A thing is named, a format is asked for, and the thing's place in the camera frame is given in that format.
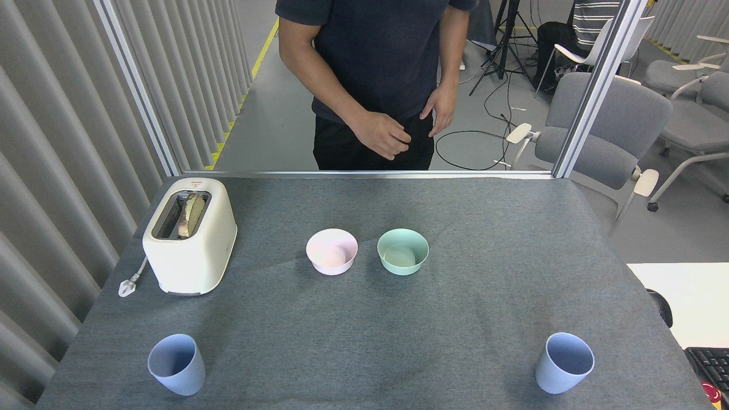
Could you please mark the person's right hand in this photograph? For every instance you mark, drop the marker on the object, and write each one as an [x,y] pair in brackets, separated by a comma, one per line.
[379,135]

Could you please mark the pink bowl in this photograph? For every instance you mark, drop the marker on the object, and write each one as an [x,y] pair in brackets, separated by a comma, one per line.
[332,254]

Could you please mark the white desk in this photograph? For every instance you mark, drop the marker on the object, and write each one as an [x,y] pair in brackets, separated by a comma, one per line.
[692,296]

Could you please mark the black computer mouse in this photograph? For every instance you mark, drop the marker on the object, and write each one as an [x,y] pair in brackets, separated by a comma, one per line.
[662,307]

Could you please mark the white plastic chair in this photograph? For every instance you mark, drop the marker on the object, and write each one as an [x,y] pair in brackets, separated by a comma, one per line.
[581,56]

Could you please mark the grey office chair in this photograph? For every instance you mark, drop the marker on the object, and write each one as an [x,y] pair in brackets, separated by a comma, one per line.
[626,114]

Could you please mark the green bowl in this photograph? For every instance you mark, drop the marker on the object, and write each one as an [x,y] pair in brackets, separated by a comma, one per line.
[402,256]

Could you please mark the silver frame post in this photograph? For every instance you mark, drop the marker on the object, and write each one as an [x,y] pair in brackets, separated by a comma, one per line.
[139,91]
[598,85]

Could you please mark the person's left hand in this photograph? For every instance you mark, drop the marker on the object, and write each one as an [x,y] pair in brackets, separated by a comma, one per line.
[443,108]

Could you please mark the blue cup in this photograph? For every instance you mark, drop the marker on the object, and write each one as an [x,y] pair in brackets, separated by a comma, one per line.
[181,373]
[555,376]

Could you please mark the black keyboard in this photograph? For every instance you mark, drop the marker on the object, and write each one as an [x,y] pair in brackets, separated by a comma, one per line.
[712,364]

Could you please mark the seated person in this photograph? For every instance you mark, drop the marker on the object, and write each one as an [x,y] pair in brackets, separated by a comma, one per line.
[589,20]

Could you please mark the silver frame rail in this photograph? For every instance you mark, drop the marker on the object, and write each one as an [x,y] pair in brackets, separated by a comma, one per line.
[364,174]

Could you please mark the black tripod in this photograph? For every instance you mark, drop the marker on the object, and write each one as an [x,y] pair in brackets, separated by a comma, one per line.
[504,40]

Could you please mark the red round object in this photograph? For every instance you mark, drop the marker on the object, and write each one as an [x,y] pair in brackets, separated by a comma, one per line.
[712,394]

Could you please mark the person's right forearm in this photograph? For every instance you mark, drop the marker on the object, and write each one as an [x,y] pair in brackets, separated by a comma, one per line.
[327,91]

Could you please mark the person's left forearm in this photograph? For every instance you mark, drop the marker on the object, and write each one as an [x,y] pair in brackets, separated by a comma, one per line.
[452,62]

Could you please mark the standing person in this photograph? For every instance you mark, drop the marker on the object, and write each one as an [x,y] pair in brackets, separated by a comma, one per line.
[370,57]

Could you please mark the cream white toaster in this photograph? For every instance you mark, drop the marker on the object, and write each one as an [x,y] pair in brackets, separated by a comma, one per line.
[191,256]

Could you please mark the toasted bread slice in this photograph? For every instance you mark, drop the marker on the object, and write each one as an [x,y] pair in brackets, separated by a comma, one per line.
[192,215]

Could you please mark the table with dark cloth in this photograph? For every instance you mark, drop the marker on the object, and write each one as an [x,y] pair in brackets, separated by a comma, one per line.
[481,23]

